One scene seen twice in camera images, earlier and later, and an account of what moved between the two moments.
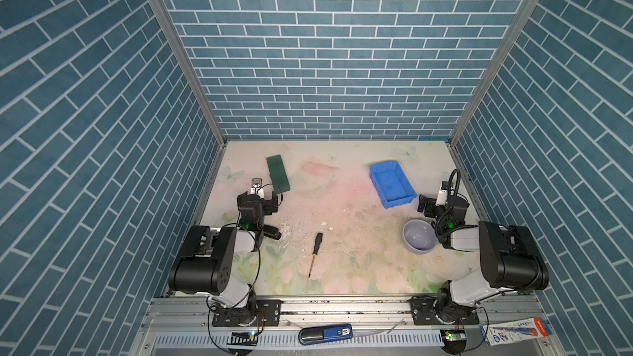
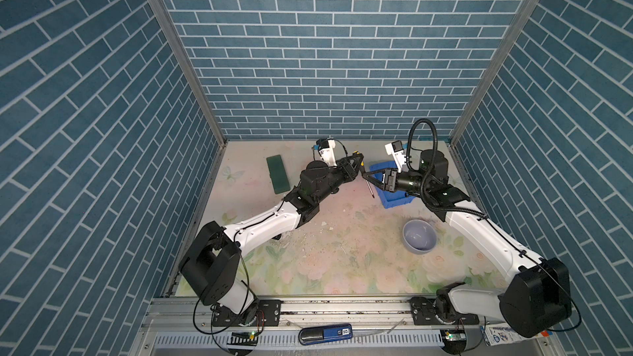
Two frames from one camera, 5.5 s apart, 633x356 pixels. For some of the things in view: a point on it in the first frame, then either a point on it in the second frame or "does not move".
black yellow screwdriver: (317, 245) → (363, 170)
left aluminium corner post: (178, 42) does not move
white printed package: (508, 331) does not move
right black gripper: (431, 205) → (377, 183)
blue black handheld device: (324, 334) does not move
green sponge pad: (278, 173) does not move
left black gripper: (269, 205) → (346, 171)
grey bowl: (419, 236) does not move
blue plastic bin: (391, 185) does not move
